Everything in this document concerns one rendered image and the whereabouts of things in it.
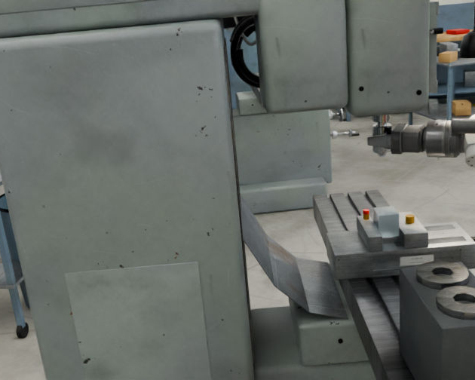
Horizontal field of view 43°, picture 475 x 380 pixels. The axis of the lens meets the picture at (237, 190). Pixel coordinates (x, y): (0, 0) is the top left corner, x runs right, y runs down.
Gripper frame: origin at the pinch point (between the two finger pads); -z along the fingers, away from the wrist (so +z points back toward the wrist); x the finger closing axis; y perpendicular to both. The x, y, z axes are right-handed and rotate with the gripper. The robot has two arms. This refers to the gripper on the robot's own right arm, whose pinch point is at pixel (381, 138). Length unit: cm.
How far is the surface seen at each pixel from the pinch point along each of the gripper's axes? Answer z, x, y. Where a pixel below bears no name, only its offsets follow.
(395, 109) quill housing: 4.9, 8.4, -8.9
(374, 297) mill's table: 1.7, 21.2, 32.9
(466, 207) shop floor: 0, -284, 123
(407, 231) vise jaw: 7.0, 6.6, 21.9
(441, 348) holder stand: 21, 61, 18
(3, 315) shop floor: -227, -67, 121
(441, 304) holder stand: 21, 56, 13
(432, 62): 11.5, -3.1, -17.6
